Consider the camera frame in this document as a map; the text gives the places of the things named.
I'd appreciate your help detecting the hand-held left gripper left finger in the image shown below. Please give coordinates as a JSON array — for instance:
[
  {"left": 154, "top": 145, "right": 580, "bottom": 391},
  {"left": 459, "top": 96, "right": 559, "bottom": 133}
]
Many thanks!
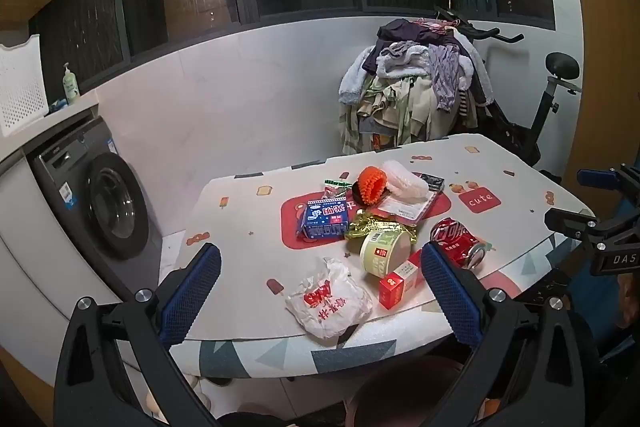
[{"left": 54, "top": 243, "right": 223, "bottom": 427}]

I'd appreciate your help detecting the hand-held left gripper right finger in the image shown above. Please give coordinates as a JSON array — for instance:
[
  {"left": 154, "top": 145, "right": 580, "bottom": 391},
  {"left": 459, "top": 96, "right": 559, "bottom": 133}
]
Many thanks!
[{"left": 420, "top": 241, "right": 602, "bottom": 427}]

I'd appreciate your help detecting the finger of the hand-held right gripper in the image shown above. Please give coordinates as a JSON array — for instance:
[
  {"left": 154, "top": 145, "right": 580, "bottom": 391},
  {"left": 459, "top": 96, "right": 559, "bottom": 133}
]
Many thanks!
[
  {"left": 576, "top": 164, "right": 640, "bottom": 208},
  {"left": 544, "top": 206, "right": 608, "bottom": 254}
]

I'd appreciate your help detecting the small red box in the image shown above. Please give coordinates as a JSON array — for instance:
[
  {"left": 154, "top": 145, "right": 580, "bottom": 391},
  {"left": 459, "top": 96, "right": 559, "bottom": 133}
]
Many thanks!
[{"left": 378, "top": 249, "right": 424, "bottom": 311}]

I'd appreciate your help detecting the crushed red soda can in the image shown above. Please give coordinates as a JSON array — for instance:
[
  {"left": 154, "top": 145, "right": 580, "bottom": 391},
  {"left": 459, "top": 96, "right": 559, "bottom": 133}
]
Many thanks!
[{"left": 430, "top": 217, "right": 489, "bottom": 269}]

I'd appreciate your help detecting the green paper noodle cup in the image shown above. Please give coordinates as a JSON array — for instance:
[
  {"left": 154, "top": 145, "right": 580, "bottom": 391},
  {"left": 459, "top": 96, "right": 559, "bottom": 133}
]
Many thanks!
[{"left": 360, "top": 229, "right": 412, "bottom": 278}]

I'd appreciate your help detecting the gold foil wrapper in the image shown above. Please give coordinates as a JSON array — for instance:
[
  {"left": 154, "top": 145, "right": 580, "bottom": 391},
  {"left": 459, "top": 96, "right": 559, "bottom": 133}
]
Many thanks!
[{"left": 345, "top": 211, "right": 417, "bottom": 242}]

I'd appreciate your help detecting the brown trash bin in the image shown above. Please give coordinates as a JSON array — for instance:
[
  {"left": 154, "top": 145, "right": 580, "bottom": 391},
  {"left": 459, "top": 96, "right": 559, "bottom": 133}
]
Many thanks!
[{"left": 344, "top": 356, "right": 472, "bottom": 427}]

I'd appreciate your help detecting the white foam fruit net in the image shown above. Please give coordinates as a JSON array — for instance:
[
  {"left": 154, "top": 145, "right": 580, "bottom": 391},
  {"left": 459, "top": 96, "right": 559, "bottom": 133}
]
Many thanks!
[{"left": 382, "top": 160, "right": 431, "bottom": 201}]

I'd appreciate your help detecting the white plastic bag red print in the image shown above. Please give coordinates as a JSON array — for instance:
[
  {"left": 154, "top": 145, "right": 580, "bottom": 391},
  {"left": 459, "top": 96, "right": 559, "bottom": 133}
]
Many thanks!
[{"left": 285, "top": 256, "right": 374, "bottom": 341}]

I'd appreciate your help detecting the green snack packet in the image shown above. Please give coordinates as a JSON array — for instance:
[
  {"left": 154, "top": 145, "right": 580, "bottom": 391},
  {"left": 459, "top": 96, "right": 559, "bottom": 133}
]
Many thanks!
[{"left": 322, "top": 178, "right": 351, "bottom": 200}]

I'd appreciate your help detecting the printed tablecloth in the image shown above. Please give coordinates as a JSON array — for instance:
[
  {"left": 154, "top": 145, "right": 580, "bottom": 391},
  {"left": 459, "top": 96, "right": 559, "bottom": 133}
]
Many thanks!
[{"left": 167, "top": 133, "right": 597, "bottom": 379}]

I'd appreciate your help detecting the black exercise bike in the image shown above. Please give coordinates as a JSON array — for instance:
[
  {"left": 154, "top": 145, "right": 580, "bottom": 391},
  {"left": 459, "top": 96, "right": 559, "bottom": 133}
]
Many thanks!
[{"left": 434, "top": 7, "right": 584, "bottom": 182}]

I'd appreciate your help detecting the clear packet with red backing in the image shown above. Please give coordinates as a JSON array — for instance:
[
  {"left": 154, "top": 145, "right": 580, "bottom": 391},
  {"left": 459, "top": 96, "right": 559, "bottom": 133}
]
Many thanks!
[{"left": 372, "top": 191, "right": 439, "bottom": 226}]

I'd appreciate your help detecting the small black packet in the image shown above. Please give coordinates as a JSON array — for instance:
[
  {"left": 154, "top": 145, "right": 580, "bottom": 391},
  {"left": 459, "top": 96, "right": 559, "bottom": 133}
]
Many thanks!
[{"left": 415, "top": 173, "right": 446, "bottom": 194}]

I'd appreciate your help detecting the grey washing machine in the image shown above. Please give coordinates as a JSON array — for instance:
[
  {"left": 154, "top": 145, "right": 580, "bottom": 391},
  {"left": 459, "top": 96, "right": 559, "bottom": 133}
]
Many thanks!
[{"left": 22, "top": 116, "right": 164, "bottom": 264}]

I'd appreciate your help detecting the pile of clothes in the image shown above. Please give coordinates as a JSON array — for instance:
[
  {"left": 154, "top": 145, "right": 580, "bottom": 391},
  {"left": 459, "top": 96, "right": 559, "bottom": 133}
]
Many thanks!
[{"left": 338, "top": 18, "right": 494, "bottom": 156}]

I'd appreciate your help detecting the green soap pump bottle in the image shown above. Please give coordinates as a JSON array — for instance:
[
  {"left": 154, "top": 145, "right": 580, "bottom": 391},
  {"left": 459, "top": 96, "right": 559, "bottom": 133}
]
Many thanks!
[{"left": 62, "top": 63, "right": 81, "bottom": 106}]

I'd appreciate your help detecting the white perforated laundry basket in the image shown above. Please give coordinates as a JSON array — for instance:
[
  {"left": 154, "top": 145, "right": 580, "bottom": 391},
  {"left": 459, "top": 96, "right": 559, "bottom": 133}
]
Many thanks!
[{"left": 0, "top": 33, "right": 49, "bottom": 138}]

